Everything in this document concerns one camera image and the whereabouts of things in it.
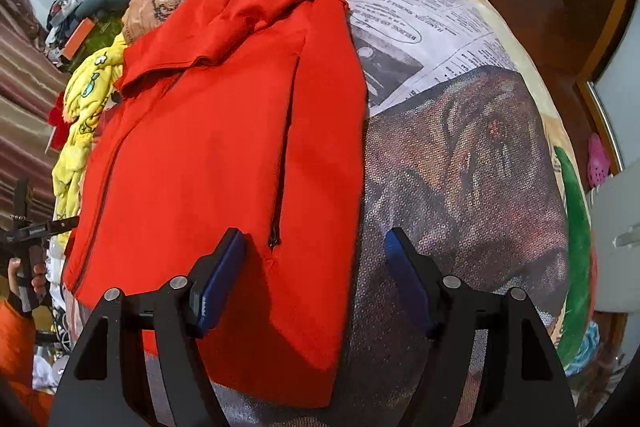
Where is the yellow cartoon blanket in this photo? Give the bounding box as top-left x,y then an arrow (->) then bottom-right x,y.
52,32 -> 127,220

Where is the white cabinet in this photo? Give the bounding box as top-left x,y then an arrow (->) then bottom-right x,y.
587,5 -> 640,363

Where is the orange sleeved forearm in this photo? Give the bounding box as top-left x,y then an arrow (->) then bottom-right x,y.
1,294 -> 53,426

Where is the green patterned cloth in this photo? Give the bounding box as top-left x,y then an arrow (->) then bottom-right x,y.
64,16 -> 122,74

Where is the newspaper print bedspread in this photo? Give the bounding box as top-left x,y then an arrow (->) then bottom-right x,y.
124,0 -> 591,426

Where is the red zip sweatshirt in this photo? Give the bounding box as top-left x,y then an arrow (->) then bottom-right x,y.
63,0 -> 367,407

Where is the person's left hand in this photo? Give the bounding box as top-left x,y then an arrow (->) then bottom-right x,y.
8,257 -> 47,312

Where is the orange box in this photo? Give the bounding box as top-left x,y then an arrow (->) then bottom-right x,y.
61,17 -> 96,61

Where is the pink croc shoe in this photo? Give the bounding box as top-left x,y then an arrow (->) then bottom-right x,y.
587,133 -> 611,188

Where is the striped curtain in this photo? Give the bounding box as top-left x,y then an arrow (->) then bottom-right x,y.
0,0 -> 68,228

